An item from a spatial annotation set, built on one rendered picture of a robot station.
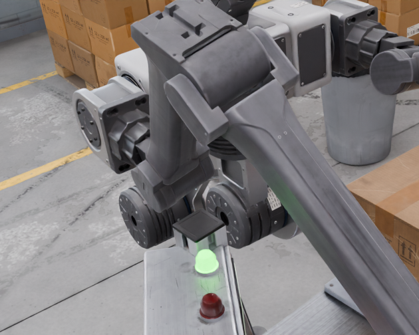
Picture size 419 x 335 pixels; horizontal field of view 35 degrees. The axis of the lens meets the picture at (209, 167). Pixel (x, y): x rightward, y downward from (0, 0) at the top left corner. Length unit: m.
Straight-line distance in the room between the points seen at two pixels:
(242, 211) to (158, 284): 0.62
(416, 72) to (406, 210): 0.34
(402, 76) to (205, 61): 0.64
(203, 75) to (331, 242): 0.19
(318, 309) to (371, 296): 1.00
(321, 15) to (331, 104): 2.22
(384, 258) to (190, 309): 0.21
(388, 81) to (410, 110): 2.94
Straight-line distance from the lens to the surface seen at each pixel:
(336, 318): 1.59
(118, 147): 1.04
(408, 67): 1.20
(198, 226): 0.77
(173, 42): 0.64
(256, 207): 1.35
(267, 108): 0.61
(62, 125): 4.46
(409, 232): 1.40
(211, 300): 0.68
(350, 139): 3.54
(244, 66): 0.62
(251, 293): 2.88
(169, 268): 0.76
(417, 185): 1.50
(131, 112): 1.06
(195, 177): 0.98
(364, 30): 1.29
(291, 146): 0.61
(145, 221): 1.79
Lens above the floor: 1.96
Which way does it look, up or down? 32 degrees down
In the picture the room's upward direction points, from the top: 8 degrees counter-clockwise
